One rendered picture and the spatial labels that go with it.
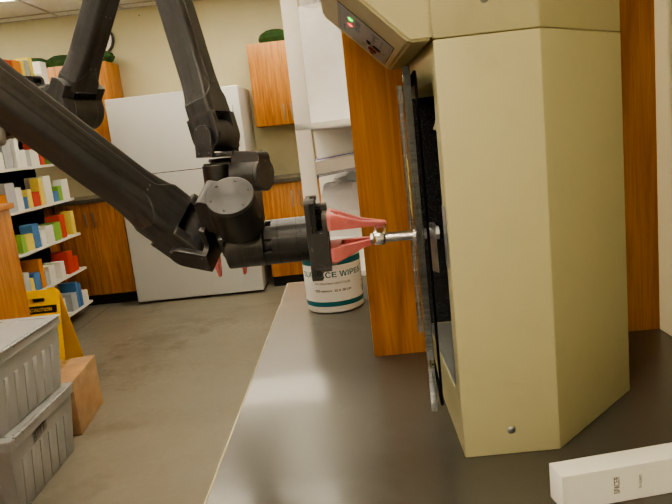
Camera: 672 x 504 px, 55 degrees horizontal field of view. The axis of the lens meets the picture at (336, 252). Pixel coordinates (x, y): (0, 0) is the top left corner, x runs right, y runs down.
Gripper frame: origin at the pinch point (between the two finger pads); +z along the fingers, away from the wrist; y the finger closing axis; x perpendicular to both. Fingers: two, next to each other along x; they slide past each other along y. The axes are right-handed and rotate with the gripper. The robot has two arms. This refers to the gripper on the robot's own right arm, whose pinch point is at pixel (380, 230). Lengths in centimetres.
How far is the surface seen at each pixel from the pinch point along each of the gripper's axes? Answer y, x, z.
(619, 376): -22.9, 0.3, 29.5
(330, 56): 36, 129, -5
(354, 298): -23, 57, -5
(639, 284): -18, 26, 43
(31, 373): -71, 172, -143
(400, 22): 23.1, -11.5, 3.7
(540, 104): 13.2, -11.5, 17.5
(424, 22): 22.8, -11.5, 6.2
